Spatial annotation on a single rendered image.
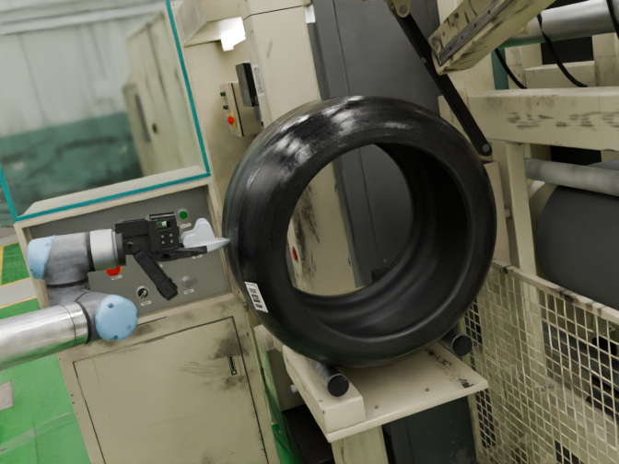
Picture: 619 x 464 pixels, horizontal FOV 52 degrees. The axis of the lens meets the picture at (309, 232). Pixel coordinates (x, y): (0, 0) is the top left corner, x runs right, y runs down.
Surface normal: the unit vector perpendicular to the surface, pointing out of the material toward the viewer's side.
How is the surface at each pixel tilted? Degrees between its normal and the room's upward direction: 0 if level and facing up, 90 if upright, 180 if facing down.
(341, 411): 90
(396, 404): 0
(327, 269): 90
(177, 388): 90
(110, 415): 90
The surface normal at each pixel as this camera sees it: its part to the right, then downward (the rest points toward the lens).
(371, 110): 0.13, -0.58
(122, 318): 0.73, 0.04
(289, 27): 0.27, 0.20
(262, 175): -0.43, -0.21
